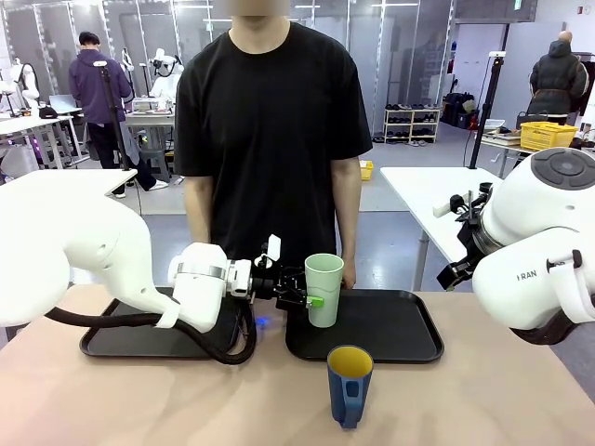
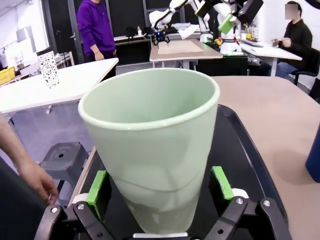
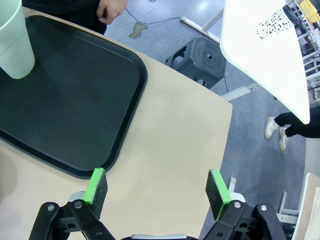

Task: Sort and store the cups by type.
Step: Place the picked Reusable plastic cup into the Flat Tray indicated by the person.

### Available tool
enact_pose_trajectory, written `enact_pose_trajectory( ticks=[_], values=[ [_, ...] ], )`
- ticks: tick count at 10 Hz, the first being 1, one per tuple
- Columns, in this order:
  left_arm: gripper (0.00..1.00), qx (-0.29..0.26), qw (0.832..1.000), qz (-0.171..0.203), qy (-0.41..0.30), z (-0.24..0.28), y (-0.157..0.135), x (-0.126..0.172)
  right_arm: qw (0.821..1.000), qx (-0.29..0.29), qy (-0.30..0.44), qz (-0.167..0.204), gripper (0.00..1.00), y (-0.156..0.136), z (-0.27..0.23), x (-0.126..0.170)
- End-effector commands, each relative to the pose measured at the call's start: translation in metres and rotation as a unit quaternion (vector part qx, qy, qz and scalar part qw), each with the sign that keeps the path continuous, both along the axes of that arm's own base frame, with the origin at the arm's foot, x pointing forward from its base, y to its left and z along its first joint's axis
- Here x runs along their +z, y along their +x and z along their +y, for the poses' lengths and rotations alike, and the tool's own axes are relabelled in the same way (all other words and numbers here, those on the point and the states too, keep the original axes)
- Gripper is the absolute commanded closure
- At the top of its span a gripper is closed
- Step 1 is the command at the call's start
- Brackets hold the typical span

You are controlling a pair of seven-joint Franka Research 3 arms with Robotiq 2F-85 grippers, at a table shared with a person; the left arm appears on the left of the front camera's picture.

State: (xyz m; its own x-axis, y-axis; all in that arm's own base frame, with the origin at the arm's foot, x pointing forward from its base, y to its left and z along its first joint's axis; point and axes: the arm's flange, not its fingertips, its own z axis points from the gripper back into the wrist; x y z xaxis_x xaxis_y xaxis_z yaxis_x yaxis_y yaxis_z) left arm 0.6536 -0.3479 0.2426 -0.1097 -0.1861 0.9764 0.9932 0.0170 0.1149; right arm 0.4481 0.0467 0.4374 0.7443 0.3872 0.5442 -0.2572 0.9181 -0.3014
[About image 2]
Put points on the person in black t-shirt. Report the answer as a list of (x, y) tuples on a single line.
[(15, 212)]

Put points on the seated person in black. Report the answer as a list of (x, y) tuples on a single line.
[(292, 42)]

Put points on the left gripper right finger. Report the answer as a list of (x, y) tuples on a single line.
[(220, 190)]

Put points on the black office chair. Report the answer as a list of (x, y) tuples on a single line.
[(308, 67)]

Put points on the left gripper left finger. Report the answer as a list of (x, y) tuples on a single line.
[(97, 200)]

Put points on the black plastic tray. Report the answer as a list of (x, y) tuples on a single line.
[(237, 150)]

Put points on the white black speckled cup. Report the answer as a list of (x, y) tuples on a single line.
[(48, 70)]

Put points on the yellow plastic basket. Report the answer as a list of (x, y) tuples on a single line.
[(6, 76)]

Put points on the grey plastic stool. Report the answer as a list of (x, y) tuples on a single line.
[(63, 157)]

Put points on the person's left hand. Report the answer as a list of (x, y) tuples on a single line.
[(37, 180)]

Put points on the table with beige mat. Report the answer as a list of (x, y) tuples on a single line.
[(185, 52)]

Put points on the tall pale green cup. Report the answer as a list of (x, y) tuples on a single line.
[(150, 125)]

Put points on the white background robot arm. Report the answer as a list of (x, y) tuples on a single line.
[(175, 10)]

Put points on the white work desk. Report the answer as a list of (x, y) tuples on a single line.
[(270, 50)]

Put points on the blue mug yellow inside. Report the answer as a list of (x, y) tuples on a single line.
[(313, 157)]

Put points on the person's left forearm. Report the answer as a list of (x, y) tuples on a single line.
[(12, 142)]

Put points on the white table with speckled cup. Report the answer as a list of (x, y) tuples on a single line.
[(62, 80)]

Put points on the person in purple hoodie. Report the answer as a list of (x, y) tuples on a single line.
[(96, 27)]

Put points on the background robot with green gripper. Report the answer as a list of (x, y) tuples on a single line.
[(230, 25)]

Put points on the black gripper with blue light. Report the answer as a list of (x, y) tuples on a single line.
[(160, 37)]

